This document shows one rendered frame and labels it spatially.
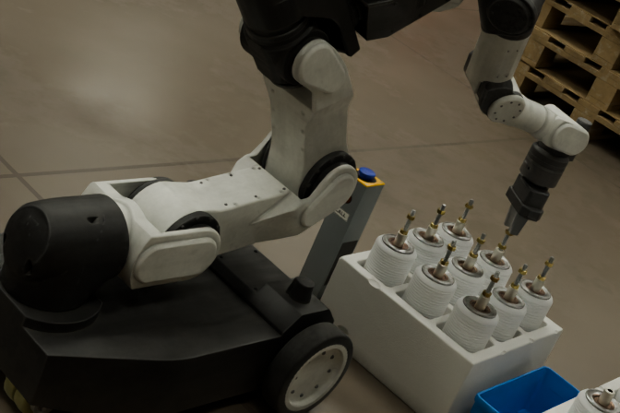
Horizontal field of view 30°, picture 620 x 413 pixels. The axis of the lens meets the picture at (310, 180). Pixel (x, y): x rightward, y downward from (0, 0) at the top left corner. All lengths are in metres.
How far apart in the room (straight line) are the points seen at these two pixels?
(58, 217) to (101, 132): 1.19
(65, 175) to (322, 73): 0.96
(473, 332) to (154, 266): 0.73
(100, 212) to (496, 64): 0.80
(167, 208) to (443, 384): 0.72
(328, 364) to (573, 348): 0.97
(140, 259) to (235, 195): 0.28
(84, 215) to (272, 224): 0.44
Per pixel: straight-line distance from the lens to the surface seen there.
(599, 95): 4.74
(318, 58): 2.03
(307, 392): 2.30
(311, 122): 2.17
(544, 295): 2.64
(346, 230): 2.63
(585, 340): 3.16
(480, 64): 2.27
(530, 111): 2.44
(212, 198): 2.17
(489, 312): 2.44
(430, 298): 2.46
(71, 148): 2.97
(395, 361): 2.50
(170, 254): 2.04
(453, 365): 2.42
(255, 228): 2.24
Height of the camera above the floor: 1.29
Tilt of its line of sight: 23 degrees down
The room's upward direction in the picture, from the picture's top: 23 degrees clockwise
